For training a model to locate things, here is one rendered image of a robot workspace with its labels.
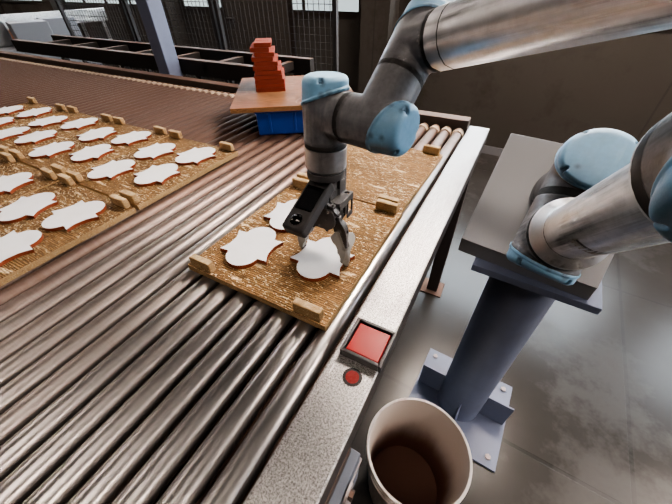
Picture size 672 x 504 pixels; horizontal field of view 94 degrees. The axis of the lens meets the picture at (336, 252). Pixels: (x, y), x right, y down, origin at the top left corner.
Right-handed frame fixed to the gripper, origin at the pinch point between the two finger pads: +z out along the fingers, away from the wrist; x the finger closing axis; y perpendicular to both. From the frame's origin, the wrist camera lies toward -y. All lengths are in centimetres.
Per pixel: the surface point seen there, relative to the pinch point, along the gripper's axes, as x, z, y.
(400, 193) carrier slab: -5.6, -0.7, 35.1
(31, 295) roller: 49, 4, -36
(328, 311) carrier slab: -8.2, 1.2, -11.8
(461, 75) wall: 29, 13, 315
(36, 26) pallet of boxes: 479, -17, 178
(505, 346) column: -46, 36, 28
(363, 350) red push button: -17.3, 2.0, -15.7
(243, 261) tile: 14.2, -0.1, -9.4
